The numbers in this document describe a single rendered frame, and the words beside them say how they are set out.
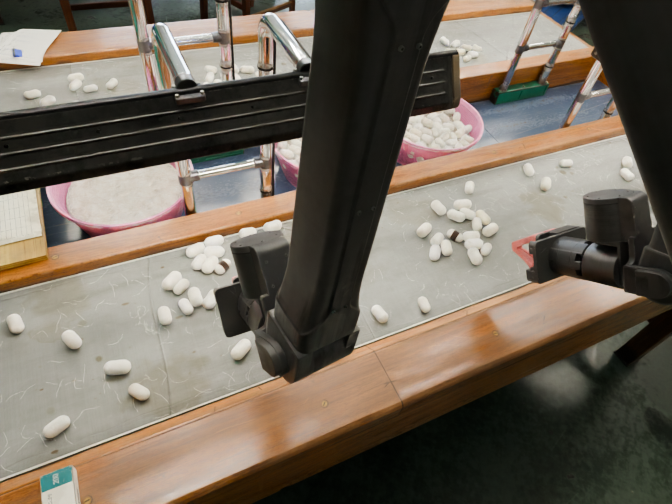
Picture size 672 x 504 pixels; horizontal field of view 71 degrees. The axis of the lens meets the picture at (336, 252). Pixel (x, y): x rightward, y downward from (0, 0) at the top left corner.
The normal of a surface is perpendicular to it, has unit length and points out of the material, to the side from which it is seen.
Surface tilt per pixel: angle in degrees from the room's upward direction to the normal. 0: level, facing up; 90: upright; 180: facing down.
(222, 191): 0
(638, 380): 0
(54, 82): 0
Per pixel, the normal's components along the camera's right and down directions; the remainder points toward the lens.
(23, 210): 0.11, -0.63
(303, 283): -0.79, 0.31
